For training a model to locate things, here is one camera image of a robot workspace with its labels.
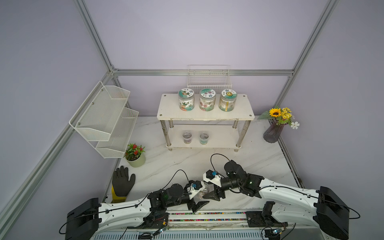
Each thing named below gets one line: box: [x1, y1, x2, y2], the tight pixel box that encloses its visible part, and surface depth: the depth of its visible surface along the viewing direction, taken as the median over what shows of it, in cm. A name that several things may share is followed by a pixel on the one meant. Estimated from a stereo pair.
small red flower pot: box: [123, 143, 146, 168], surface depth 88 cm
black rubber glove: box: [111, 165, 136, 204], surface depth 87 cm
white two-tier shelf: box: [156, 93, 255, 152], surface depth 82 cm
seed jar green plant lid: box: [178, 88, 195, 112], surface depth 73 cm
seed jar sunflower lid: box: [218, 88, 238, 112], surface depth 73 cm
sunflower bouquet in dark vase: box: [257, 106, 300, 143], surface depth 92 cm
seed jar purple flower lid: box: [199, 88, 217, 112], surface depth 73 cm
